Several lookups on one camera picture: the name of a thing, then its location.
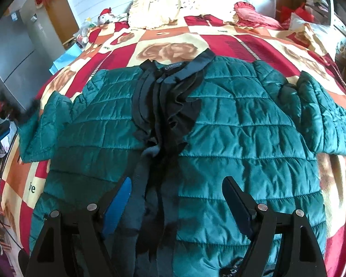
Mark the grey wardrobe cabinet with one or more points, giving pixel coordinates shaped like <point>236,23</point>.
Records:
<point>29,45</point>

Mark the light blue bag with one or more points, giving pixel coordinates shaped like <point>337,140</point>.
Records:
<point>66,58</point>

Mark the santa plush toy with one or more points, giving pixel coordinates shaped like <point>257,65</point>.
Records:
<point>106,16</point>

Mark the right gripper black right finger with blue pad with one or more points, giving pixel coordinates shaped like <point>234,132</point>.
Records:
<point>283,244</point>

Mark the red cream patterned bed blanket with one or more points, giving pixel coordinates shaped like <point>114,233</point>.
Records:
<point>207,236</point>

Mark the wooden door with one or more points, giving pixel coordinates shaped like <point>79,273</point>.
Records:
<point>62,19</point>

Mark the white pillow with pattern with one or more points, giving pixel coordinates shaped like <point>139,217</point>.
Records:
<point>330,39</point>

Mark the cream folded quilt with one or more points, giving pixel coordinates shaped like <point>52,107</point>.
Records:
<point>151,14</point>

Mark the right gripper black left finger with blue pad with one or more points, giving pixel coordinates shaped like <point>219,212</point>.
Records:
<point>54,252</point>

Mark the pink ruffled pillow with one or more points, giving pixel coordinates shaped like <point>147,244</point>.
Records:
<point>247,16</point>

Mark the teal quilted puffer jacket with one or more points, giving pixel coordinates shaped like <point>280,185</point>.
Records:
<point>137,122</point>

